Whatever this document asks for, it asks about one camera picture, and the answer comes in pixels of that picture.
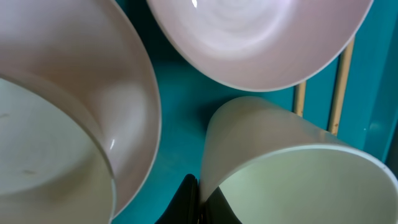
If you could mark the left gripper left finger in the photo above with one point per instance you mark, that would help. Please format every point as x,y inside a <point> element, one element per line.
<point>183,207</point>

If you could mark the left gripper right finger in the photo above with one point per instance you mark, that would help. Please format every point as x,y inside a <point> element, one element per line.
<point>216,210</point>

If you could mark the white cup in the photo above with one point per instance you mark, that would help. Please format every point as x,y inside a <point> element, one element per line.
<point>273,166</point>

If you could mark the small white bowl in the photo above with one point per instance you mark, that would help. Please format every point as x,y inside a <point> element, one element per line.
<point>51,170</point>

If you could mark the large white bowl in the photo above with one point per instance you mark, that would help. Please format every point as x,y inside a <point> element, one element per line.
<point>259,45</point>

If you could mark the teal serving tray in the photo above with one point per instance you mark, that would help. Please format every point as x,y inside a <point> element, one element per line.
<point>368,120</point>

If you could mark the left wooden chopstick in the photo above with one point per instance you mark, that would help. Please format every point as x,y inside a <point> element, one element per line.
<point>299,100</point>

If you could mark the wooden chopstick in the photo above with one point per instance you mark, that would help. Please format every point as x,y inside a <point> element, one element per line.
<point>299,100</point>
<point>344,64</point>

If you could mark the white round plate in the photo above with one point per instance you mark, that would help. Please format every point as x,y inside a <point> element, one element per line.
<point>86,58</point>

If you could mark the right wooden chopstick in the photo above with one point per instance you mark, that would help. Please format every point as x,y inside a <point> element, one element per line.
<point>344,64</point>

